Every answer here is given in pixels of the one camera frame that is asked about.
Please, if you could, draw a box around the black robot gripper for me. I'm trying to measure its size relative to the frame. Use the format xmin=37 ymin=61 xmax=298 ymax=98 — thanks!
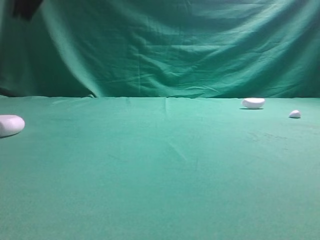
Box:
xmin=12 ymin=0 xmax=43 ymax=21

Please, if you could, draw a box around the white earphone case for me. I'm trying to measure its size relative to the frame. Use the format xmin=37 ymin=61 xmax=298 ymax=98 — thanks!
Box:
xmin=0 ymin=115 xmax=25 ymax=138

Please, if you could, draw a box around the white oval case lid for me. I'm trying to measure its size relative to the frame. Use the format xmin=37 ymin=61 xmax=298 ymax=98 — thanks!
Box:
xmin=241 ymin=97 xmax=266 ymax=110

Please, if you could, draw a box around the green backdrop curtain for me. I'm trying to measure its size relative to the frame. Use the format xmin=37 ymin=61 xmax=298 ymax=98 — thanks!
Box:
xmin=0 ymin=0 xmax=320 ymax=98

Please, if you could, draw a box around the green table cloth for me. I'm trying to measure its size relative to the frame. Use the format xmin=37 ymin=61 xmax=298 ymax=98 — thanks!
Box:
xmin=0 ymin=97 xmax=320 ymax=240

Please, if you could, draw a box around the small white earbud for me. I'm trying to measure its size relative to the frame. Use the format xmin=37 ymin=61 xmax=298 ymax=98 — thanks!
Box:
xmin=288 ymin=110 xmax=301 ymax=119

